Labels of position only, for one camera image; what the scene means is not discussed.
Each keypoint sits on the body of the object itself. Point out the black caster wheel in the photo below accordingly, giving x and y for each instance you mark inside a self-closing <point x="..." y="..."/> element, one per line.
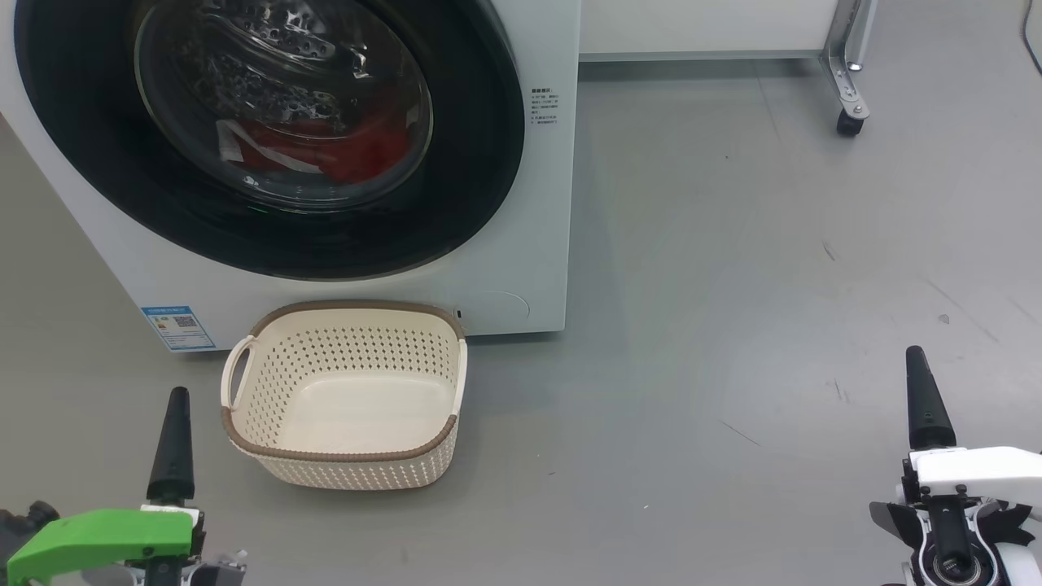
<point x="848" y="124"/>

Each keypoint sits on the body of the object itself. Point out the white cabinet panel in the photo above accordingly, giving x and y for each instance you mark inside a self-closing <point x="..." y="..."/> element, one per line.
<point x="700" y="24"/>

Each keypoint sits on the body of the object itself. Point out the black round glass washer door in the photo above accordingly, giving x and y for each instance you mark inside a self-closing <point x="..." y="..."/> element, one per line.
<point x="476" y="163"/>

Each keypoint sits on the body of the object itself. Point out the blue energy label sticker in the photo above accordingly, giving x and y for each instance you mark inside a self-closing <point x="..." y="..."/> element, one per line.
<point x="179" y="327"/>

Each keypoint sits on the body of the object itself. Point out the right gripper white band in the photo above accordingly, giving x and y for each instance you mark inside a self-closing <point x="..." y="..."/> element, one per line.
<point x="977" y="472"/>

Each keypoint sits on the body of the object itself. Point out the white front-load washing machine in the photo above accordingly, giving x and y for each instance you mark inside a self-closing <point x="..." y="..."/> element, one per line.
<point x="537" y="244"/>

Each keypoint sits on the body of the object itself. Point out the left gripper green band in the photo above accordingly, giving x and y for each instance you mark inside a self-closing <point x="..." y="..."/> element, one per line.
<point x="98" y="537"/>

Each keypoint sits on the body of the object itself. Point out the silver metal cabinet leg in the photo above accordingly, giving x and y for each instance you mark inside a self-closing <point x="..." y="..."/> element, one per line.
<point x="847" y="73"/>

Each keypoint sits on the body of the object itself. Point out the cream perforated laundry basket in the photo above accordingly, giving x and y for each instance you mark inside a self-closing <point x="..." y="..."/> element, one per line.
<point x="358" y="407"/>

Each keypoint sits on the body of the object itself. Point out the red garment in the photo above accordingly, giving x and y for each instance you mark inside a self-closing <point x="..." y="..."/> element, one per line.
<point x="366" y="150"/>

